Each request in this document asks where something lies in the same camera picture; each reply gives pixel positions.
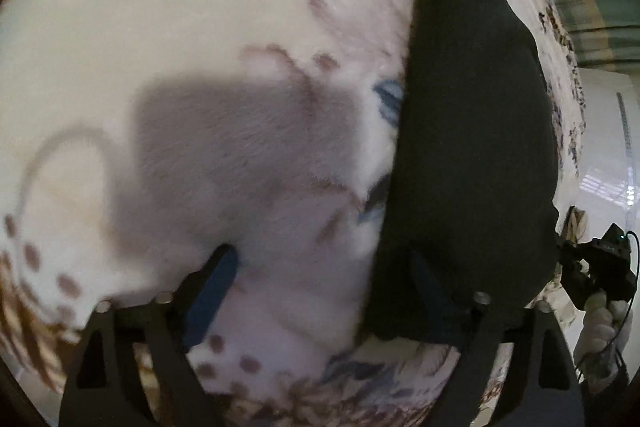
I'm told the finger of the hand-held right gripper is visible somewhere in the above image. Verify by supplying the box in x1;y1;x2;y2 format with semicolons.
552;231;592;309

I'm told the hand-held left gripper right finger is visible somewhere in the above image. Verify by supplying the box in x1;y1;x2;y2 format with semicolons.
407;252;588;427

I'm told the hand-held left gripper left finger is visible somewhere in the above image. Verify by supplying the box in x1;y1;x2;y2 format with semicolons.
57;243;241;427

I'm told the black striped sweater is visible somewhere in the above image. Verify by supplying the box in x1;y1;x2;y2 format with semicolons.
352;0;561;343

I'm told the person's right forearm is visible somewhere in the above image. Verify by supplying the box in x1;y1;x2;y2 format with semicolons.
577;352;633;408

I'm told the person's right hand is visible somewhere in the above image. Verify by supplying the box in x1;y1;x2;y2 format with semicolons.
574;292;628;378

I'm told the white headboard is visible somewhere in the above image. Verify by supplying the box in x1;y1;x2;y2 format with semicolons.
575;67;640;238

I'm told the wide green curtain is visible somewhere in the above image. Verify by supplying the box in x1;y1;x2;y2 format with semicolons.
530;0;640;70

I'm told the floral blanket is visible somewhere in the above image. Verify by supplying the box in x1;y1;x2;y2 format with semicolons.
0;0;588;427

